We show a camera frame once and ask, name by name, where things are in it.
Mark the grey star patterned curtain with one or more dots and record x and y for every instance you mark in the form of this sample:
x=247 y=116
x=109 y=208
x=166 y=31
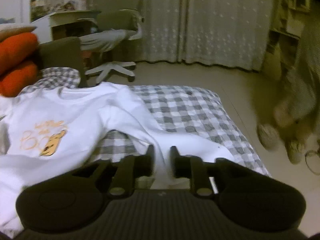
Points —
x=231 y=33

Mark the grey white office chair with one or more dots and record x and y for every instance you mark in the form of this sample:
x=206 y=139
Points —
x=116 y=22

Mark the white desk with shelves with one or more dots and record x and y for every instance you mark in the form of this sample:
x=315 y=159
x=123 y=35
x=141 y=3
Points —
x=50 y=17

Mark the grey white checkered bedsheet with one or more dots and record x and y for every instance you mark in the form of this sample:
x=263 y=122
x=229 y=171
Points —
x=176 y=109

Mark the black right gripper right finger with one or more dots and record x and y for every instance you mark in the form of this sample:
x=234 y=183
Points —
x=193 y=168

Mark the lower red plush cushion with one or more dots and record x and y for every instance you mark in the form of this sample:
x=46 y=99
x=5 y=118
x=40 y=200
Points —
x=15 y=80

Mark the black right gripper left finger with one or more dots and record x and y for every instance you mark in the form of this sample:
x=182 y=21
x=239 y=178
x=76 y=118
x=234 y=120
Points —
x=129 y=169

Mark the upper red plush cushion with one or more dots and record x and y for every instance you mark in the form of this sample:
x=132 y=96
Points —
x=15 y=49

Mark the red plush cushion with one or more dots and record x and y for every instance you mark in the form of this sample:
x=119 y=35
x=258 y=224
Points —
x=15 y=49
x=15 y=80

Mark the white long sleeve shirt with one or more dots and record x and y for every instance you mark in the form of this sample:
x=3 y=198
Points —
x=46 y=133

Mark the wooden shelf unit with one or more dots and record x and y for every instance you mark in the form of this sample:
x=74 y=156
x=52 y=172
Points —
x=288 y=20

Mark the white grey pillow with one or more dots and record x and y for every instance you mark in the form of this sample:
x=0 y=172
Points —
x=11 y=29

